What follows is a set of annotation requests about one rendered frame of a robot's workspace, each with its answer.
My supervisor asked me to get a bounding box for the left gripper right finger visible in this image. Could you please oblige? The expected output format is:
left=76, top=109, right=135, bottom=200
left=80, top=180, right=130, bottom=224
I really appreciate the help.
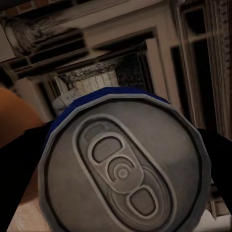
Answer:
left=197, top=129, right=232, bottom=215

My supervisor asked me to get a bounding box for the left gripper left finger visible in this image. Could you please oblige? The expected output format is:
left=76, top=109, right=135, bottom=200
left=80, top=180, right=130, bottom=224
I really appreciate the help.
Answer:
left=0, top=129, right=46, bottom=232

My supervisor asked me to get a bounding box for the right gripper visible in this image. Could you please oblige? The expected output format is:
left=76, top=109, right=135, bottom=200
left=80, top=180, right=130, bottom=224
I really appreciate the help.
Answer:
left=25, top=120, right=54, bottom=138

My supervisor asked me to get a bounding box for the can of soda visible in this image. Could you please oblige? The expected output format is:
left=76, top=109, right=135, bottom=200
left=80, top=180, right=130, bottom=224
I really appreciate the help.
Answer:
left=38, top=87, right=212, bottom=232

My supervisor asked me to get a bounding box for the trash can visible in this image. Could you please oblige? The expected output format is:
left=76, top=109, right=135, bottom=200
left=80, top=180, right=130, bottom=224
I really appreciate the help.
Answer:
left=0, top=87, right=46, bottom=206

